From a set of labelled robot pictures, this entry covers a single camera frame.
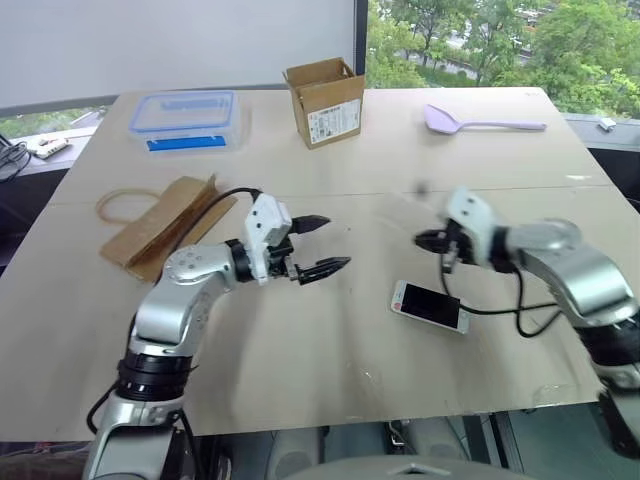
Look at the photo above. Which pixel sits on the grey robot torso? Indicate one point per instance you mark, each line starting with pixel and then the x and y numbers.
pixel 420 470

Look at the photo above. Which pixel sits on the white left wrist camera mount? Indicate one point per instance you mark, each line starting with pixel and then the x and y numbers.
pixel 262 225

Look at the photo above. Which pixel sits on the clear plastic phone case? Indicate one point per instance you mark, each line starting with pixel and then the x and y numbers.
pixel 410 210

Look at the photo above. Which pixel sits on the dark window frame post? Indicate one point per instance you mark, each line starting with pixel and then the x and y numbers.
pixel 360 35

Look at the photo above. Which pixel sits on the open cardboard box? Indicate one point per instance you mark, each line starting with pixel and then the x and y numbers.
pixel 327 107

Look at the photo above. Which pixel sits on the brown folded paper bag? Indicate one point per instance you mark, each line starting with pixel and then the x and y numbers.
pixel 165 227

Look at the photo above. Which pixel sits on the white device on sill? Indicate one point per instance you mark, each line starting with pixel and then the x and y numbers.
pixel 47 146

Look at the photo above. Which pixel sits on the clear container with blue lid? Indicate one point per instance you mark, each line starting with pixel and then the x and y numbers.
pixel 182 122

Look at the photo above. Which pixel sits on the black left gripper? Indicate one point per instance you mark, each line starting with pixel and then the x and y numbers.
pixel 281 257

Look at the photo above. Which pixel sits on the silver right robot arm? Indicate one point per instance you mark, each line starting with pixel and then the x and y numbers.
pixel 575 275

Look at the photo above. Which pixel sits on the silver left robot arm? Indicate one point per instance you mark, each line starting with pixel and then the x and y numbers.
pixel 170 305

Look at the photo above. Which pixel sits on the white smartphone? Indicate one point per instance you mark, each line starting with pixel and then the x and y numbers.
pixel 430 306

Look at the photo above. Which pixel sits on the lilac plastic spatula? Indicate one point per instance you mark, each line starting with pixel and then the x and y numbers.
pixel 442 120

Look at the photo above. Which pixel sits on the small white block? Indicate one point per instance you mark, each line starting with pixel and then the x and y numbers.
pixel 606 125

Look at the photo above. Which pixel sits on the grey rounded shape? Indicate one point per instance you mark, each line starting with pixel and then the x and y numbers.
pixel 295 455

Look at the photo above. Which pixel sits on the white roller blind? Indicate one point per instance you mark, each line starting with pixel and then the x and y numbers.
pixel 175 40

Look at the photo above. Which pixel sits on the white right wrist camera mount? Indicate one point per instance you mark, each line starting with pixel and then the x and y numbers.
pixel 470 210

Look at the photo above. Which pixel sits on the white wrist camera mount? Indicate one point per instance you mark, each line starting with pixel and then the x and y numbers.
pixel 262 225
pixel 470 210

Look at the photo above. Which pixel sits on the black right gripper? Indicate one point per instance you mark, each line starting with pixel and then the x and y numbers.
pixel 457 247

